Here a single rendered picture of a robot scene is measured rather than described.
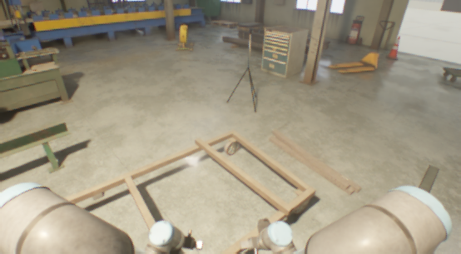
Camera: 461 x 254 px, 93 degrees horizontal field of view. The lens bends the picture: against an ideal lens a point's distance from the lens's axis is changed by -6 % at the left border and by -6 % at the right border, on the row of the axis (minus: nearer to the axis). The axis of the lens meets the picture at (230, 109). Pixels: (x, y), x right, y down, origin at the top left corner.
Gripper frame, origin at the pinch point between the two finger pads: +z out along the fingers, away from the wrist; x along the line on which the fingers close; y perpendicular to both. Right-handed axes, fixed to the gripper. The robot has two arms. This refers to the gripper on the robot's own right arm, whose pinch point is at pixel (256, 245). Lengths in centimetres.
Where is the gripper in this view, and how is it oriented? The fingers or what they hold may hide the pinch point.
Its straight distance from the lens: 131.6
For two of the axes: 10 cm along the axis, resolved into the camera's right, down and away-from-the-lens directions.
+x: 9.7, 0.4, 2.2
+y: 1.1, 7.9, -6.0
